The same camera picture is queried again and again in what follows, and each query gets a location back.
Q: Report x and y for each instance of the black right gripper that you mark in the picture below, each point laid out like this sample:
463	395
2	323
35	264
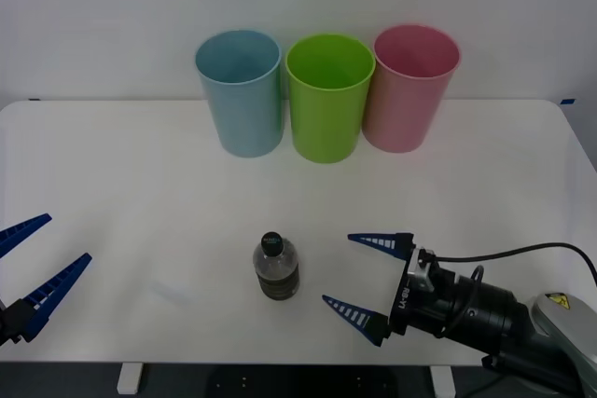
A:
420	311

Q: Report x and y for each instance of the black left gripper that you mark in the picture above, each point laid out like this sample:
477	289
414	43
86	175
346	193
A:
8	325

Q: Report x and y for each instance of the clear plastic bottle black cap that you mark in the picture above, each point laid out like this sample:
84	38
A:
277	272

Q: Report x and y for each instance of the silver and black right arm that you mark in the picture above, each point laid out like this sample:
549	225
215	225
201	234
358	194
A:
494	319

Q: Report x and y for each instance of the white table leg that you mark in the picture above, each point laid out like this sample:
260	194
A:
128	378
443	381

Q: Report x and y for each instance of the green plastic bin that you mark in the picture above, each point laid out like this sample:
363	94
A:
326	113

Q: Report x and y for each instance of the pink plastic bin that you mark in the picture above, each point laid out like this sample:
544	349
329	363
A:
406	100

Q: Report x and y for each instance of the pale blue plastic bin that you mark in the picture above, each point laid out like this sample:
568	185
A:
242	109

